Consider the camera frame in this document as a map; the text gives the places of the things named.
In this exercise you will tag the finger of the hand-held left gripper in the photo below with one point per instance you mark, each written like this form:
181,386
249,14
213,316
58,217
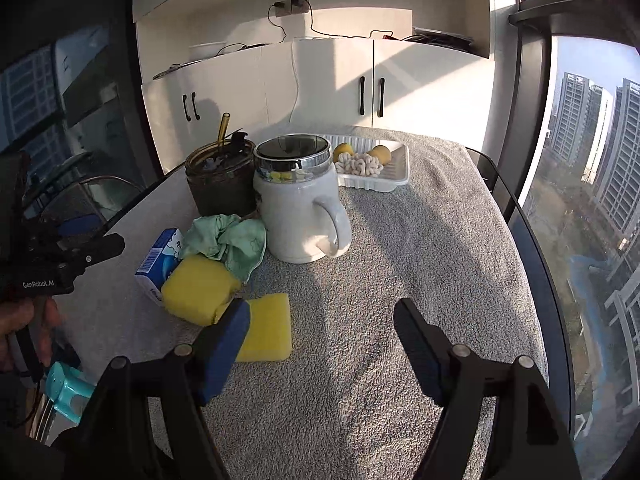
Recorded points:
100,250
77,224

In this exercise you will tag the white plastic tray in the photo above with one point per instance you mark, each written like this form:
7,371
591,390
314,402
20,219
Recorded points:
387,180

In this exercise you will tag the person's left hand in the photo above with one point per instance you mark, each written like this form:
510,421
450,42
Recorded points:
30,322

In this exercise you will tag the gourd-shaped yellow makeup sponge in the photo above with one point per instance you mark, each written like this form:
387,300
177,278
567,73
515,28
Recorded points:
344,149

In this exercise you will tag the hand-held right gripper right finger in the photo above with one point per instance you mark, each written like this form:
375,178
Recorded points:
417,355

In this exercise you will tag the green tumbler with straw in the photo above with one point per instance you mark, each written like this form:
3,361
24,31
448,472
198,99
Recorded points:
215,190

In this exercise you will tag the teal plastic object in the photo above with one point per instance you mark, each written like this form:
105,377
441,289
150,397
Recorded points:
65,387

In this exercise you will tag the rounded yellow sponge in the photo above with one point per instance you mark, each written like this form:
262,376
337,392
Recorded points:
200,285

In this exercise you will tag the apartment buildings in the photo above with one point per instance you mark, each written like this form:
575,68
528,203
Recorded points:
620,160

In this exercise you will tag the dark flat object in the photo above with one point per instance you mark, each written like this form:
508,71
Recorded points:
175,71

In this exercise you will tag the wall power outlet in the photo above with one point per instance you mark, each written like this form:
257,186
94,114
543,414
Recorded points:
281,9

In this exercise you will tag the metal frame chair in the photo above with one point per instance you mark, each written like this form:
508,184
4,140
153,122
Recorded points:
100,180

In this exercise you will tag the white mug with chrome lid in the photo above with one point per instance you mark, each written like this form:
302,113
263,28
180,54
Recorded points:
290,220

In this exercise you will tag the grey terry towel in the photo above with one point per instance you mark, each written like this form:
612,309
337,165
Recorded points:
400,260

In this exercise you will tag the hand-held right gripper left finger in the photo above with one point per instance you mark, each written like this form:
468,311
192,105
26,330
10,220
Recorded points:
227,350

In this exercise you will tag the blue and white carton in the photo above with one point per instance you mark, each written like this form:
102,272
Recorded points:
155,265

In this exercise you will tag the white base cabinet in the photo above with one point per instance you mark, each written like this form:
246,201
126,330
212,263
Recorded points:
330,80

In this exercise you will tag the black plug-in charger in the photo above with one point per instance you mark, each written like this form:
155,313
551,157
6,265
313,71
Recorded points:
298,5

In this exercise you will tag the white bowl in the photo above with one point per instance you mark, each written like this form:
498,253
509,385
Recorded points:
207,50

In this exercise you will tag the teardrop yellow makeup sponge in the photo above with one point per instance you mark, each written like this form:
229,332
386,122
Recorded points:
381,153

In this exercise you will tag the green cloth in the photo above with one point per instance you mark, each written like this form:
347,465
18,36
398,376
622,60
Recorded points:
240,245

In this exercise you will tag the black window frame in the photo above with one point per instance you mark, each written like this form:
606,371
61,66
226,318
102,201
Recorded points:
532,85

